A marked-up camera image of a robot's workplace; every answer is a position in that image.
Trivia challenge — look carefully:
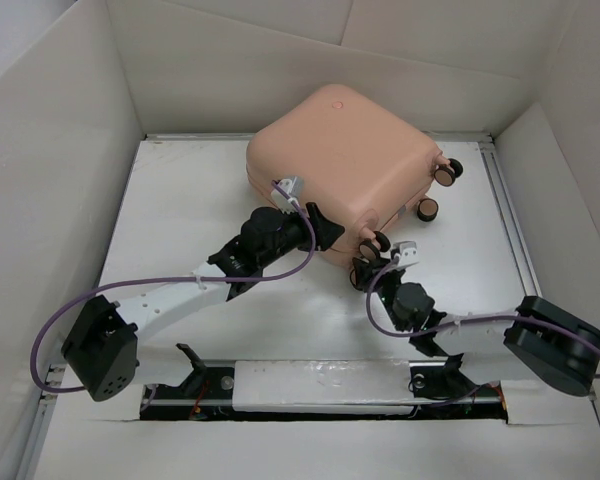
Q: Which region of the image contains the purple cable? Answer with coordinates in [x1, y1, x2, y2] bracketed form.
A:
[367, 262, 600, 409]
[32, 179, 319, 411]

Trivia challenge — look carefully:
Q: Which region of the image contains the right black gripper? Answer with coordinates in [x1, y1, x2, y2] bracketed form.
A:
[352, 252, 407, 331]

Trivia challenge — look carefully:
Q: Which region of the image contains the white padded base rail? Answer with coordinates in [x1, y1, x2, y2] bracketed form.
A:
[232, 360, 415, 414]

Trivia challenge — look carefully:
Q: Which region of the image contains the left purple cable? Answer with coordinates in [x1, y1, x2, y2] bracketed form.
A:
[32, 179, 319, 411]

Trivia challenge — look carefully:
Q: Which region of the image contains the pink hard-shell suitcase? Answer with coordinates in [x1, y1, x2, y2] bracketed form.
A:
[246, 84, 463, 270]

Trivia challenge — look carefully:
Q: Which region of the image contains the aluminium frame rail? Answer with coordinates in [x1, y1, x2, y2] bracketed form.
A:
[478, 134, 542, 296]

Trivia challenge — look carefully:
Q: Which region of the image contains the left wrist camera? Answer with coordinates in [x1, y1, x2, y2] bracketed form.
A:
[270, 176, 304, 212]

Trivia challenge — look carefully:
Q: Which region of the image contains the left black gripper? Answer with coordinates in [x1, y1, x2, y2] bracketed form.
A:
[258, 201, 342, 269]

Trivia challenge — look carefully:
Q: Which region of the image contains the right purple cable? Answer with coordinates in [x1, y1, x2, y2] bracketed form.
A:
[367, 262, 600, 409]

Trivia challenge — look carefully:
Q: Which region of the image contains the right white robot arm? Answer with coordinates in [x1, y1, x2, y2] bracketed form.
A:
[350, 258, 600, 397]

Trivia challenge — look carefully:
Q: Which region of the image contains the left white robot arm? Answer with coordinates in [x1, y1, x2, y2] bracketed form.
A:
[61, 202, 345, 402]

